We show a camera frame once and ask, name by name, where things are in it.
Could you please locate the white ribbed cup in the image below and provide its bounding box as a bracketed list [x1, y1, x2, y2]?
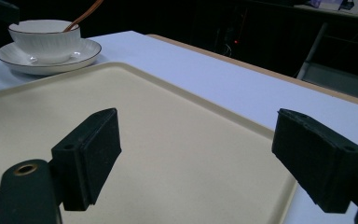
[7, 19, 82, 65]

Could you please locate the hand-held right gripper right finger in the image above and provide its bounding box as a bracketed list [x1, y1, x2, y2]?
[271, 107, 358, 215]

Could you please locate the brown spoon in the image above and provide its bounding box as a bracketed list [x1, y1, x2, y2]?
[62, 0, 104, 33]

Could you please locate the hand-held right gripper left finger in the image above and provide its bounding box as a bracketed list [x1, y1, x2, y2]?
[50, 107, 122, 212]

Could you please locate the white saucer with dark rim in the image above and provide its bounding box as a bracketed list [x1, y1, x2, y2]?
[0, 37, 103, 77]

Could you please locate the beige plastic tray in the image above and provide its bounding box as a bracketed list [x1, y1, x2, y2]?
[0, 61, 298, 224]

